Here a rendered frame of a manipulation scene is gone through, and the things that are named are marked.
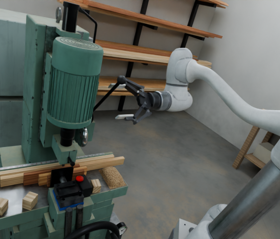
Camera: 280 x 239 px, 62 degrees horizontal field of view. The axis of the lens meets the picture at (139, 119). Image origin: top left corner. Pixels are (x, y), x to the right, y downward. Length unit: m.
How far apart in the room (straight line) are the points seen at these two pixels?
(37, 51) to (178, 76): 0.59
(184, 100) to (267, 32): 3.15
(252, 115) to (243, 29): 3.44
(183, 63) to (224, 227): 0.66
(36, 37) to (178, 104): 0.65
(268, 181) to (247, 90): 3.39
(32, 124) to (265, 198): 0.98
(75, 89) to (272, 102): 3.42
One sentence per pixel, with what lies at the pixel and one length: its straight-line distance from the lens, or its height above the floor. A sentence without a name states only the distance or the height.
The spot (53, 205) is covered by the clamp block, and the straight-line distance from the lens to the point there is 0.97.
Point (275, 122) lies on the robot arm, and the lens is 0.94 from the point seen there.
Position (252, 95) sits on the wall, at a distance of 4.10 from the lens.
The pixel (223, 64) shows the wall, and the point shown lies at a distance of 4.42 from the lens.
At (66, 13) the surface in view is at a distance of 0.99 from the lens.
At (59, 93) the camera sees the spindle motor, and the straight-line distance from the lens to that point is 0.88.
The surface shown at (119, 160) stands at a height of 0.93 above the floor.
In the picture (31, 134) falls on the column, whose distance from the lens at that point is 1.21.
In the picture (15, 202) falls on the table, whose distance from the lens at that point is 1.05.
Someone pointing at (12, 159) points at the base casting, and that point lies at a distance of 1.41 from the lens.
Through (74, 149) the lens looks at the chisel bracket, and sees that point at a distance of 1.04.
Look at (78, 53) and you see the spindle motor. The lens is 0.81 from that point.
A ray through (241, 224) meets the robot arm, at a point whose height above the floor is 1.12.
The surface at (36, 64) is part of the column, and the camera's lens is 1.07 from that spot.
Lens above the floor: 1.67
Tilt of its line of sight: 25 degrees down
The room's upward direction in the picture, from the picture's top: 16 degrees clockwise
